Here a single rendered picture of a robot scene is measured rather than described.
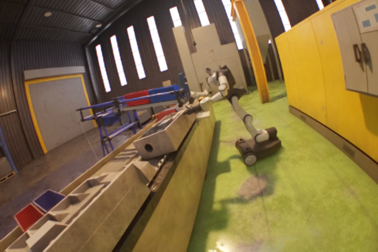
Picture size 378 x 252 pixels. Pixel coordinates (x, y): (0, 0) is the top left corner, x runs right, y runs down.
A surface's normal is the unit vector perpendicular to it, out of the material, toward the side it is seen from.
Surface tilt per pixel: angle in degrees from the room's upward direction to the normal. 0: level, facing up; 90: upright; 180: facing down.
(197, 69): 90
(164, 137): 90
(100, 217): 80
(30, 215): 88
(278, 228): 0
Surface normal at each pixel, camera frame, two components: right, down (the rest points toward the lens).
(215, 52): -0.21, 0.24
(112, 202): 0.88, -0.37
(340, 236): -0.26, -0.95
